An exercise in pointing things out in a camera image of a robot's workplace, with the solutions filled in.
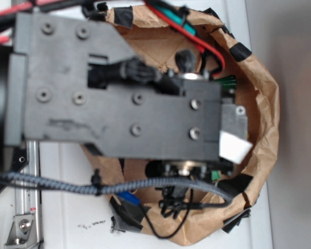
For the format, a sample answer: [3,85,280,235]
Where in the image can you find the red cable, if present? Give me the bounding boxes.
[0,0,225,79]

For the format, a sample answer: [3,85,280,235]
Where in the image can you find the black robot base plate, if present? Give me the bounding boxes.
[0,148,29,194]

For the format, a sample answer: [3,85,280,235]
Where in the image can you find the thin black wire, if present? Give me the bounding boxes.
[139,186,231,239]

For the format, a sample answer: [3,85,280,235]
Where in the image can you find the grey braided cable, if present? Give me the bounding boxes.
[0,172,234,203]

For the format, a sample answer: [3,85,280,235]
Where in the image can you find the green rectangular block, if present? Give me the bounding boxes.
[211,171,221,181]

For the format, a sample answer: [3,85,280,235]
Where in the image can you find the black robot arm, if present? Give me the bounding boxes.
[0,12,252,172]

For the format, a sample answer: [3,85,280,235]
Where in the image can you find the white tape tag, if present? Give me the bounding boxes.
[219,130,252,164]

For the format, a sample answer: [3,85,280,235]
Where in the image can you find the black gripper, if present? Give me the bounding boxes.
[4,13,247,170]

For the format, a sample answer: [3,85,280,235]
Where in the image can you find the brown paper bag bin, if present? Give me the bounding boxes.
[80,6,280,246]

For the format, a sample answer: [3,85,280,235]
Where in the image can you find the metal corner bracket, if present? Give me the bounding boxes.
[4,214,41,248]

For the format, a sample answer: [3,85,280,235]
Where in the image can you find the teal cable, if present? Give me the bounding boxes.
[155,0,197,37]

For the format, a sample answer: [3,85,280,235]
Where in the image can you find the orange plastic toy carrot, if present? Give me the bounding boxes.
[215,75,237,90]

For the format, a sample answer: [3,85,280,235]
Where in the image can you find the aluminium extrusion rail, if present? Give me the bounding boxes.
[15,141,42,216]

